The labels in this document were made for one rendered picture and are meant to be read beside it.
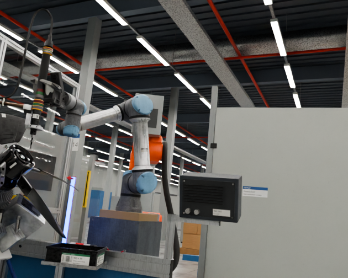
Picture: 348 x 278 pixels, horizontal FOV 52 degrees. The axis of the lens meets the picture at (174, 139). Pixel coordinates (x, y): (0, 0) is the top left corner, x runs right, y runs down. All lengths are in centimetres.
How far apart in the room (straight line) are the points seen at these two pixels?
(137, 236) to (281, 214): 145
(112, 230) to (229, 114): 165
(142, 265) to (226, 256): 146
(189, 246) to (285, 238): 660
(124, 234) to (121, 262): 23
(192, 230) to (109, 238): 751
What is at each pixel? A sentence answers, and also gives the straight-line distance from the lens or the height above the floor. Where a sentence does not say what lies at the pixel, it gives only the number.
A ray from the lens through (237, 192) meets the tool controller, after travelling 154.
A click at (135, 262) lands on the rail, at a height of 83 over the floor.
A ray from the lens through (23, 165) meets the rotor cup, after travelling 145.
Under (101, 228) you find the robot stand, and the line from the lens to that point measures 199.
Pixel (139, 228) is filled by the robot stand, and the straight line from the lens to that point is 189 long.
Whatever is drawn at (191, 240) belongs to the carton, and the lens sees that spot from 945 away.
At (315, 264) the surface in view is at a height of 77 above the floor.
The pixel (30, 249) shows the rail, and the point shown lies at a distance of 199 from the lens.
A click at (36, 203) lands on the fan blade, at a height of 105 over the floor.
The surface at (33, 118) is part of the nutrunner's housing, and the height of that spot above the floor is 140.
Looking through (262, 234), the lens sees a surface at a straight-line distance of 302.
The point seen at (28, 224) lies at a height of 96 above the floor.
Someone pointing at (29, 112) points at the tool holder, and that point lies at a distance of 161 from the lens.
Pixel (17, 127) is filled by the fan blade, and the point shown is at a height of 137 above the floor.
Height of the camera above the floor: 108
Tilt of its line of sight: 11 degrees up
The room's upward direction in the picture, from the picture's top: 5 degrees clockwise
